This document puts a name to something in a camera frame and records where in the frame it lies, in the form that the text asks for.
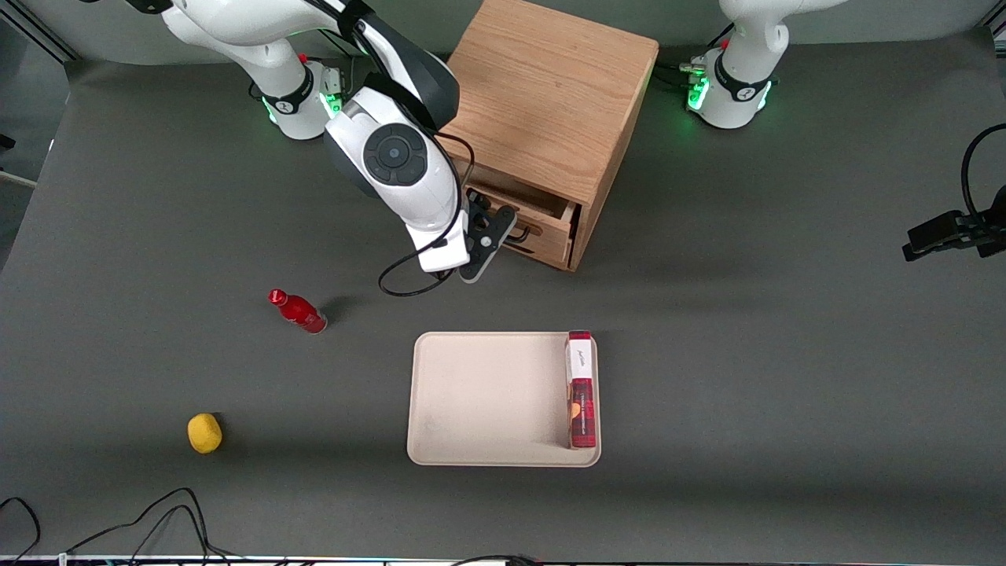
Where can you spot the beige plastic tray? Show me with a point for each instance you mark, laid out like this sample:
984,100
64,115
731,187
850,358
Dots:
487,401

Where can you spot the aluminium frame rail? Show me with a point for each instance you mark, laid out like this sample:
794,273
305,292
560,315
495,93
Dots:
39,31

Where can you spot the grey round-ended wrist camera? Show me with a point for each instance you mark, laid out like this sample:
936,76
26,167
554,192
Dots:
487,244

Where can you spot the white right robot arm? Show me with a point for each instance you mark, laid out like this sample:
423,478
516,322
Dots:
393,153

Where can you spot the wooden drawer cabinet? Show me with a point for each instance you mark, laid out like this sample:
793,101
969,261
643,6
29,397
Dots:
542,86

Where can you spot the red and white carton box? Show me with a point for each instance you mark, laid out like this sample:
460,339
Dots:
581,401

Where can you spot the yellow lemon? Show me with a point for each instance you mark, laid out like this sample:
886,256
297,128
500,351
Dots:
204,433

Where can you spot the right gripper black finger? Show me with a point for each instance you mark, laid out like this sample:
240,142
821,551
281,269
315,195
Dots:
478,200
486,222

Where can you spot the red plastic bottle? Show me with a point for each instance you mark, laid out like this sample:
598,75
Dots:
299,312

